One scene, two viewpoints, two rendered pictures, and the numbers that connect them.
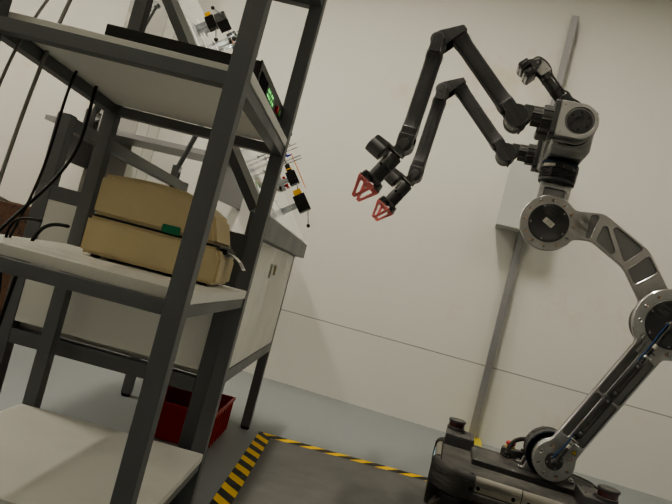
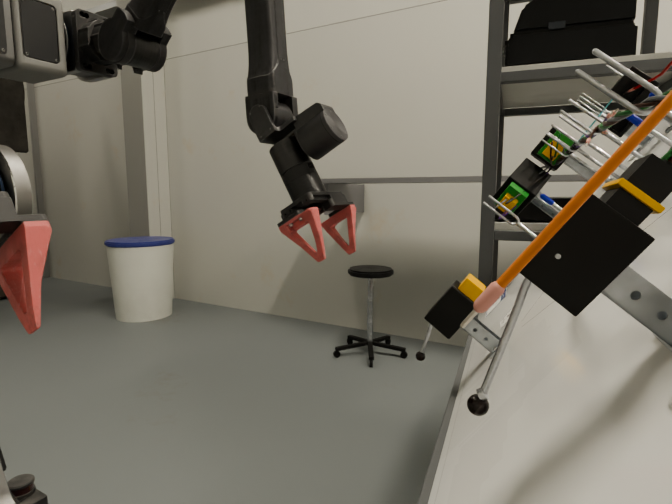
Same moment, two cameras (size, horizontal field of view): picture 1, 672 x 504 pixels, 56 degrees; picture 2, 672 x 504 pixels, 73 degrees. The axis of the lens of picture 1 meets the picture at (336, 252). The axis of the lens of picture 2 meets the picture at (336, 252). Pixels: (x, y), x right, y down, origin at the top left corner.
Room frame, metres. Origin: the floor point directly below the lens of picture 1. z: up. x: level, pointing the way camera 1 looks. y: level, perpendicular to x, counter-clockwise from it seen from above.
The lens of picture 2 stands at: (2.89, 0.20, 1.14)
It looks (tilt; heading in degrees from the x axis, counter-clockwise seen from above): 8 degrees down; 198
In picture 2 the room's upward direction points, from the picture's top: straight up
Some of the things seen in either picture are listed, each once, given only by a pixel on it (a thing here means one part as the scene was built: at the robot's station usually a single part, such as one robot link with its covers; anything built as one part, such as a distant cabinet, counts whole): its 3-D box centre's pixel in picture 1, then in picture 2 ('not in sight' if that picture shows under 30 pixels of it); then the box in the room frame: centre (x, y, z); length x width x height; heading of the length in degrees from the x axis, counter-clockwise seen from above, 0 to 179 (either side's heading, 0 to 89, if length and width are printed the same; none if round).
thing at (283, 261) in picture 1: (272, 300); not in sight; (2.54, 0.20, 0.60); 0.55 x 0.03 x 0.39; 177
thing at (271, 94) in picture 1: (203, 85); (550, 208); (1.40, 0.38, 1.09); 0.35 x 0.33 x 0.07; 177
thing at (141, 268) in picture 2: not in sight; (142, 277); (-0.50, -2.78, 0.36); 0.60 x 0.58 x 0.71; 168
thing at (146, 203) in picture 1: (169, 230); not in sight; (1.45, 0.39, 0.76); 0.30 x 0.21 x 0.20; 91
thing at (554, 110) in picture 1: (544, 117); (104, 42); (2.09, -0.57, 1.45); 0.09 x 0.08 x 0.12; 168
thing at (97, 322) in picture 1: (182, 280); not in sight; (2.28, 0.51, 0.60); 1.17 x 0.58 x 0.40; 177
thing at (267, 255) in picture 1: (247, 304); not in sight; (1.99, 0.23, 0.60); 0.55 x 0.02 x 0.39; 177
